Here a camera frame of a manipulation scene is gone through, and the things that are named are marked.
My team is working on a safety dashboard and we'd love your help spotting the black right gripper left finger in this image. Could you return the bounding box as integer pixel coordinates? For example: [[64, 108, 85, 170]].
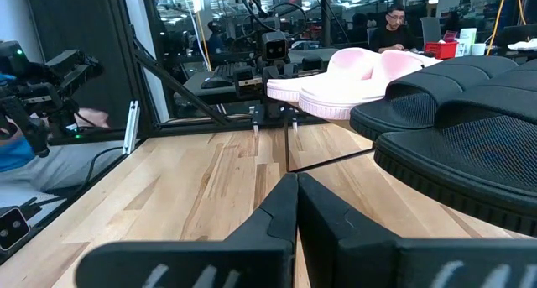
[[74, 172, 300, 288]]

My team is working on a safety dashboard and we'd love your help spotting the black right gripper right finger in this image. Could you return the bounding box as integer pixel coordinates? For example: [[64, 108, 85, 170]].
[[296, 172, 537, 288]]

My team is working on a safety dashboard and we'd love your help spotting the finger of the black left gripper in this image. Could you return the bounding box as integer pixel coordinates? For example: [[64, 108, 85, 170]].
[[276, 55, 325, 81], [233, 65, 278, 99]]

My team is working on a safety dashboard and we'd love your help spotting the pink slide sandal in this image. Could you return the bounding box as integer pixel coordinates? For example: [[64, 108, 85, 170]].
[[298, 50, 442, 122], [265, 47, 381, 103]]

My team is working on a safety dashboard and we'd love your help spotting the black slide sandal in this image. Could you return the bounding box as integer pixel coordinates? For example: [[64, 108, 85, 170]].
[[349, 55, 520, 143], [373, 59, 537, 238]]

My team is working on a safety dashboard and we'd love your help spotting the black keyboard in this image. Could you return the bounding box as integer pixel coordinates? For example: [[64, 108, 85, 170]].
[[211, 61, 249, 82]]

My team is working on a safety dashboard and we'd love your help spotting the black computer mouse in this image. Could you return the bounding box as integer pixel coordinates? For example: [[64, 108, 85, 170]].
[[200, 76, 234, 90]]

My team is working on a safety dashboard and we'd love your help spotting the person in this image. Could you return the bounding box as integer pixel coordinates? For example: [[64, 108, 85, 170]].
[[368, 3, 420, 54], [0, 71, 127, 205]]

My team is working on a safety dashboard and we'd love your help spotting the grey office chair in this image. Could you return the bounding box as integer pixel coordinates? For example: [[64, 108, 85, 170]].
[[419, 16, 444, 45]]

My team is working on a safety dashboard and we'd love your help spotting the red box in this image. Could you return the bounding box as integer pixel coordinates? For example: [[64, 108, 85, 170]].
[[424, 40, 460, 60]]

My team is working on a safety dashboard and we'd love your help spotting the white container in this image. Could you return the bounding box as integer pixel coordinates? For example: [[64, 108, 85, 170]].
[[458, 27, 478, 57]]

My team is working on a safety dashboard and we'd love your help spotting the white cloth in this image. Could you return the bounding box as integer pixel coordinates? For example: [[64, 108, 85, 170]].
[[506, 37, 537, 52]]

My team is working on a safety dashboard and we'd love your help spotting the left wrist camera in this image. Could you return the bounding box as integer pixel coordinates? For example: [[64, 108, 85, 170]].
[[261, 30, 290, 63]]

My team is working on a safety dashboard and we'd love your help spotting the yellow cable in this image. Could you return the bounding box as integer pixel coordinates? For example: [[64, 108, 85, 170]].
[[485, 0, 509, 56], [514, 0, 528, 27], [190, 0, 213, 72]]

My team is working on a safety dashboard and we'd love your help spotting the white cable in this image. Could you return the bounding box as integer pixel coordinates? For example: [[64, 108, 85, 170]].
[[179, 0, 211, 71]]

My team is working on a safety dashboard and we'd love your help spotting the silver metal bracket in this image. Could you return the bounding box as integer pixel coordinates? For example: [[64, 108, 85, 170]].
[[122, 99, 141, 156]]

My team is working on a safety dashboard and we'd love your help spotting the black exterior depth camera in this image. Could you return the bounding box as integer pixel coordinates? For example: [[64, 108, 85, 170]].
[[0, 205, 32, 253]]

